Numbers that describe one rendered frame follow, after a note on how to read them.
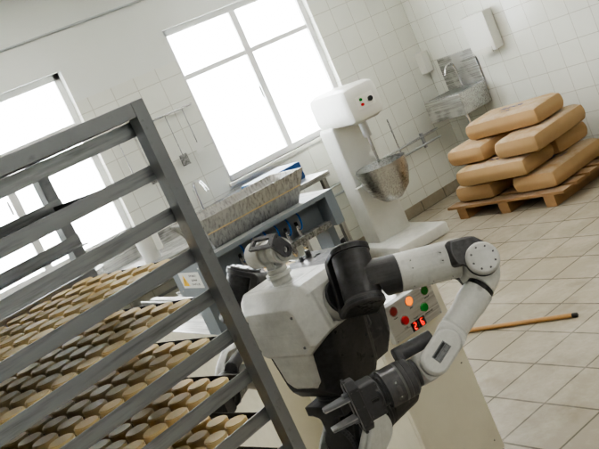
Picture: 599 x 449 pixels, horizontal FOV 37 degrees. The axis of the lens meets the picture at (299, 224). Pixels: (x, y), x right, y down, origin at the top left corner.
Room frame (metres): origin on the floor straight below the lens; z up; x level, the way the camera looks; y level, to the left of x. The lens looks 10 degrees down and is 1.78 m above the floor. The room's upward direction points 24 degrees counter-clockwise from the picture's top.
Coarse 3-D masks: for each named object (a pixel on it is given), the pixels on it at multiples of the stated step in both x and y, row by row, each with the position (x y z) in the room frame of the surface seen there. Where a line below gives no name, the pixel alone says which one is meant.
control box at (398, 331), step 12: (420, 288) 3.15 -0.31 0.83; (396, 300) 3.10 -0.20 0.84; (420, 300) 3.14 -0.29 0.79; (432, 300) 3.17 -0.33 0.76; (408, 312) 3.11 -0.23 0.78; (420, 312) 3.13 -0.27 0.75; (432, 312) 3.16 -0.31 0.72; (396, 324) 3.07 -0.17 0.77; (408, 324) 3.10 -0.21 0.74; (420, 324) 3.12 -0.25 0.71; (396, 336) 3.06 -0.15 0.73; (408, 336) 3.09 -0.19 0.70
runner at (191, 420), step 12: (240, 372) 1.74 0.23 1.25; (228, 384) 1.71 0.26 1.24; (240, 384) 1.73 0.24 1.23; (216, 396) 1.69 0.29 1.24; (228, 396) 1.70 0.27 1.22; (204, 408) 1.66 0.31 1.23; (216, 408) 1.68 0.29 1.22; (180, 420) 1.62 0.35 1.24; (192, 420) 1.64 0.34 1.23; (168, 432) 1.60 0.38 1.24; (180, 432) 1.61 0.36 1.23; (156, 444) 1.58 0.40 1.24; (168, 444) 1.59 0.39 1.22
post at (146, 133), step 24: (144, 120) 1.73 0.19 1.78; (144, 144) 1.74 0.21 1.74; (168, 168) 1.74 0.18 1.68; (168, 192) 1.73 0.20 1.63; (192, 216) 1.74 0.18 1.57; (192, 240) 1.73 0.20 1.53; (216, 264) 1.74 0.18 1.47; (216, 288) 1.73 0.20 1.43; (240, 312) 1.74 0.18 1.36; (240, 336) 1.73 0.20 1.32; (264, 360) 1.74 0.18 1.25; (264, 384) 1.73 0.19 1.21; (288, 432) 1.73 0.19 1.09
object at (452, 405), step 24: (432, 288) 3.22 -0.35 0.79; (384, 360) 3.07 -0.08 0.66; (456, 360) 3.20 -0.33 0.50; (432, 384) 3.13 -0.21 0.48; (456, 384) 3.18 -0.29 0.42; (432, 408) 3.11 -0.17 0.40; (456, 408) 3.16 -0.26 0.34; (480, 408) 3.21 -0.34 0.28; (408, 432) 3.11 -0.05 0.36; (432, 432) 3.09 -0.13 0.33; (456, 432) 3.14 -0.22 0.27; (480, 432) 3.19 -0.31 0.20
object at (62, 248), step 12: (72, 240) 2.06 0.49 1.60; (48, 252) 2.02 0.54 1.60; (60, 252) 2.04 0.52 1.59; (24, 264) 1.98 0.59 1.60; (36, 264) 1.99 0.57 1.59; (48, 264) 1.98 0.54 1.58; (0, 276) 1.93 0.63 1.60; (12, 276) 1.95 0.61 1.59; (24, 276) 1.94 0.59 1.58; (0, 288) 1.92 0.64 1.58
